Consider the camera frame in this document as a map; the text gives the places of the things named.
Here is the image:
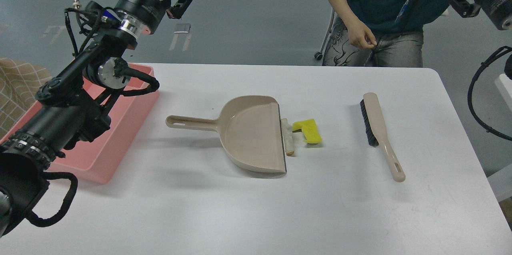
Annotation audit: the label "yellow sponge scrap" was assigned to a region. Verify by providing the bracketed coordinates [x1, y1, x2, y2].
[292, 118, 322, 144]

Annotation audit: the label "grey floor plate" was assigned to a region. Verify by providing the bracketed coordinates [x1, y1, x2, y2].
[174, 23, 191, 34]

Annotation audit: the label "beige hand brush black bristles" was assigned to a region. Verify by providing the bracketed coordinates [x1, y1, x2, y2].
[360, 92, 406, 183]

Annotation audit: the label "office chair base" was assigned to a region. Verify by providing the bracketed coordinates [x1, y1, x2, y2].
[313, 8, 336, 62]

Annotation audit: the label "beige plastic dustpan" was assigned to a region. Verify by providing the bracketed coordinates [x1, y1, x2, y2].
[165, 95, 287, 173]

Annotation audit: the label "beige checkered cloth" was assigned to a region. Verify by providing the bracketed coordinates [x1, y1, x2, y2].
[0, 57, 52, 138]

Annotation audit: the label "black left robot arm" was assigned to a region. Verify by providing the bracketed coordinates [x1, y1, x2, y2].
[0, 0, 192, 235]

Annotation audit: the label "person in dark teal top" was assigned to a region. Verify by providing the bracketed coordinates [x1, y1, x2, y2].
[322, 0, 448, 68]

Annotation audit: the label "person's right hand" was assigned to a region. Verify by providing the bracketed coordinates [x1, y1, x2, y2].
[346, 19, 377, 49]

